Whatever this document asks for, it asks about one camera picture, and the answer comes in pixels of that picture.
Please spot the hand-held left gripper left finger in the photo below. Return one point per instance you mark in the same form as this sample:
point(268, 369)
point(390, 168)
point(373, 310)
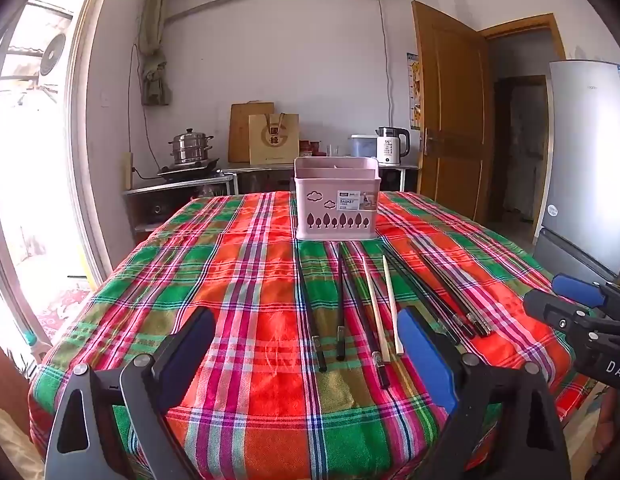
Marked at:
point(190, 355)

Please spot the wooden cutting board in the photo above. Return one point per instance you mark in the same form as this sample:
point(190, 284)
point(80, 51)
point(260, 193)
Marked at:
point(238, 130)

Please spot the wooden chopstick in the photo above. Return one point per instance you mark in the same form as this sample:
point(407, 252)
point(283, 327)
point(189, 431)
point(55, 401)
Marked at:
point(375, 310)
point(392, 305)

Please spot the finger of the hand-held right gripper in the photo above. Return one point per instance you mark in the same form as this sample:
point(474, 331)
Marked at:
point(555, 312)
point(577, 290)

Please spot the outdoor air conditioner unit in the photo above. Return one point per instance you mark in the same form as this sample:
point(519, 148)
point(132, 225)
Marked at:
point(52, 55)

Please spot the plaid tablecloth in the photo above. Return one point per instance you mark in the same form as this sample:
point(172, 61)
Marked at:
point(240, 285)

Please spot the silver refrigerator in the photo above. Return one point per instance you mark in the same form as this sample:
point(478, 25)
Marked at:
point(585, 160)

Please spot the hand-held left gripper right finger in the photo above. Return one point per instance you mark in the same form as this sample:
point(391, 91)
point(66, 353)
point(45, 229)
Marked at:
point(427, 360)

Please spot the wrapped air conditioner pipe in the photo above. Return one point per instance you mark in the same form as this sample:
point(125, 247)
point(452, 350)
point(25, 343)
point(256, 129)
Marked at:
point(152, 35)

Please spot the wooden door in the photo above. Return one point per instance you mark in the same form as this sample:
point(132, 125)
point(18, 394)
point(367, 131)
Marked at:
point(455, 110)

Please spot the white electric kettle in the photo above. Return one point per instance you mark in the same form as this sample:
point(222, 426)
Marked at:
point(390, 152)

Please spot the small red container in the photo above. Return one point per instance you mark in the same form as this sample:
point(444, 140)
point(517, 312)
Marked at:
point(309, 148)

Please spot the clear plastic container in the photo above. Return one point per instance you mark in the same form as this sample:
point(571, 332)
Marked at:
point(362, 146)

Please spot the wall poster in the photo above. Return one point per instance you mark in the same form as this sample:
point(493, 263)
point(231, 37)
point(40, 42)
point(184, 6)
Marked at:
point(414, 90)

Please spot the white sliding door frame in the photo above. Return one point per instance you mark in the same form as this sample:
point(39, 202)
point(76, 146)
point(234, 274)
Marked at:
point(85, 110)

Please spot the brown paper bag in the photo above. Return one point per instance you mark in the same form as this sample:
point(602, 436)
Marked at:
point(272, 140)

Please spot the wooden door frame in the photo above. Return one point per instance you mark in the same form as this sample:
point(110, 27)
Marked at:
point(520, 24)

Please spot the steel steamer pot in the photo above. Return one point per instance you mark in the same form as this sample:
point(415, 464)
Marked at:
point(190, 147)

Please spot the black induction cooker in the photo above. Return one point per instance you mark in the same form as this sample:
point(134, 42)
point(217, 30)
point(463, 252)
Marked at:
point(187, 172)

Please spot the pink plastic chopstick basket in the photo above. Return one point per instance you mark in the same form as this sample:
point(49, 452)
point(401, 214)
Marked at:
point(315, 210)

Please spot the beige wall socket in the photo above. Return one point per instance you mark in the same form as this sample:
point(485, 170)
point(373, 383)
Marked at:
point(128, 170)

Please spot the metal side table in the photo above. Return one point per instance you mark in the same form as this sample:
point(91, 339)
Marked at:
point(180, 187)

